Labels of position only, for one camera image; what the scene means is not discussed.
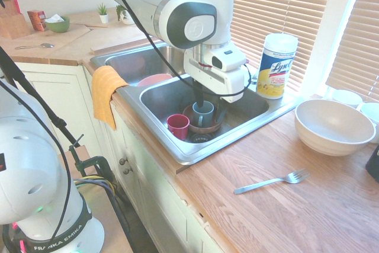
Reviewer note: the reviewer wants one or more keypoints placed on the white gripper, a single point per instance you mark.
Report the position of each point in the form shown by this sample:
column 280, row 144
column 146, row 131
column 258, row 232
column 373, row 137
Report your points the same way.
column 207, row 76

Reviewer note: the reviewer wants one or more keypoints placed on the round metal cabinet knob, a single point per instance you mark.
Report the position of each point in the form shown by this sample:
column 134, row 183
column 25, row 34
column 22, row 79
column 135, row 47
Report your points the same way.
column 123, row 161
column 128, row 171

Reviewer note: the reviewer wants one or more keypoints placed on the metal sink drain strainer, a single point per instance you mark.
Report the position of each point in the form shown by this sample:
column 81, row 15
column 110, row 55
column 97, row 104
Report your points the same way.
column 201, row 138

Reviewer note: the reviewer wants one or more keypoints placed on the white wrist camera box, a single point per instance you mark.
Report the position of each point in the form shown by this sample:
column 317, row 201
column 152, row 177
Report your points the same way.
column 229, row 57

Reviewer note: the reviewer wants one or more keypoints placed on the silver metal spoon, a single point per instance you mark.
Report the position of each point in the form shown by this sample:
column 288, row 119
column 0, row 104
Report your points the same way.
column 47, row 45

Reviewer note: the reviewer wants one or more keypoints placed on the orange cardboard box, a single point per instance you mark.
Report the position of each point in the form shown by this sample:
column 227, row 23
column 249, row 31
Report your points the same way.
column 35, row 20

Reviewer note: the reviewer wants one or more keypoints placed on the pink plastic bowl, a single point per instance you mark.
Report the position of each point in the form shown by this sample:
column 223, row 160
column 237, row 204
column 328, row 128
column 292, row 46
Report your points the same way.
column 154, row 80

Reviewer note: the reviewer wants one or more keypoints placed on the thin wooden stick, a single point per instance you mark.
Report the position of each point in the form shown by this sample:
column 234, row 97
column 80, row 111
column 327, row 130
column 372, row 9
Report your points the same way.
column 94, row 25

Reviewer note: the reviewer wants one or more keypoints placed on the white crumpled paper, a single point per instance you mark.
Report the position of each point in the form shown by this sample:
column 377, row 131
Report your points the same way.
column 54, row 19

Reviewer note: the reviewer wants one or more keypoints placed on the green metal clamp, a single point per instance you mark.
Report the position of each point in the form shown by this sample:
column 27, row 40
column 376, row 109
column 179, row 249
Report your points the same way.
column 97, row 161

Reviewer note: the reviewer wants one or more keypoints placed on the narrow wooden window blind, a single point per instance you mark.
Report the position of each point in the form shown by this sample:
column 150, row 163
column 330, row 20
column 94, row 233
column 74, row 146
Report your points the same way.
column 361, row 42

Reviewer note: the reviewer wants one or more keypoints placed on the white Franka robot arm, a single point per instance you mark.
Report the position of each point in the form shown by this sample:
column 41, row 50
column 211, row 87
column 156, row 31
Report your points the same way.
column 192, row 7

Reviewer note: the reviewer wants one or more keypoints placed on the green bowl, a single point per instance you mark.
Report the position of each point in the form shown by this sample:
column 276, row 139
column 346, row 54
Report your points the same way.
column 59, row 27

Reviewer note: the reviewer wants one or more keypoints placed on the brown wooden bowl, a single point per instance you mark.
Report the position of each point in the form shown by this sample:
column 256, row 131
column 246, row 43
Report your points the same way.
column 204, row 130

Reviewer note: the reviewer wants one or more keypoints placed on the stainless steel double sink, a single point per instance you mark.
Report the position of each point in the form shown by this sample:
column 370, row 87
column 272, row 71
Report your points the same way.
column 251, row 108

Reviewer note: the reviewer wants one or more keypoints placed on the red cup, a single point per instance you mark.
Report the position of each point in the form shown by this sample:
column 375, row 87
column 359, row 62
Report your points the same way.
column 177, row 130

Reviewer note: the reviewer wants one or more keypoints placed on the silver metal fork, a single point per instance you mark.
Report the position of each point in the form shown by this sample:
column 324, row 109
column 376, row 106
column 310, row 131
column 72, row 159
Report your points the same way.
column 293, row 178

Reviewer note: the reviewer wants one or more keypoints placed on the wide wooden window blind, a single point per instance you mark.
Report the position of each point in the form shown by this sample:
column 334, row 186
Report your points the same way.
column 266, row 4

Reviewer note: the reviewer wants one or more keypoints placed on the black object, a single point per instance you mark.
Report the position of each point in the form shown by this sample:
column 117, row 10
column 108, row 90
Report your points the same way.
column 373, row 164

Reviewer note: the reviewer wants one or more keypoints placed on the small potted trailing plant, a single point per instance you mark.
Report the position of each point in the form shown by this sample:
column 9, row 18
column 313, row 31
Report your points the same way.
column 125, row 19

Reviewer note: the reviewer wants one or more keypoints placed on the orange dish cloth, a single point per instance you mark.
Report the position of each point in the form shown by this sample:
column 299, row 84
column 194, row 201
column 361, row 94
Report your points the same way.
column 103, row 96

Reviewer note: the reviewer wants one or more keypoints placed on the cream kitchen cabinet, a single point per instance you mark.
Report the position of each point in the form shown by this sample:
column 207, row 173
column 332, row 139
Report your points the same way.
column 154, row 193

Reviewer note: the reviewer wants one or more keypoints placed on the small potted upright plant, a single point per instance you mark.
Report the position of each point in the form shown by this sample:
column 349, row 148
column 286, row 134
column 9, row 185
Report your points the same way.
column 103, row 16

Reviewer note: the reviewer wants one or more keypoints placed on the wooden knife block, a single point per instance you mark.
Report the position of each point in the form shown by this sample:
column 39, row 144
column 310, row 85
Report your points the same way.
column 12, row 25

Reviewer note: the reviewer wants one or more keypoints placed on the large beige bowl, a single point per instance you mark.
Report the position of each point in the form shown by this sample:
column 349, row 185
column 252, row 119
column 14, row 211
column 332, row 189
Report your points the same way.
column 331, row 134

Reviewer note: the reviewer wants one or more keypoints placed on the black tripod pole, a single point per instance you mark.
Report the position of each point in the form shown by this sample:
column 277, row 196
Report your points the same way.
column 17, row 75

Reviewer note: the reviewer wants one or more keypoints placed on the grey-blue mug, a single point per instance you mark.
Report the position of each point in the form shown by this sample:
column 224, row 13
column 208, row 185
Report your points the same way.
column 208, row 116

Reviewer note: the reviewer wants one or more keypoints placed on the Lysol wipes canister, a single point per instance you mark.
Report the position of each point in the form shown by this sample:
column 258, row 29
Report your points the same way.
column 275, row 69

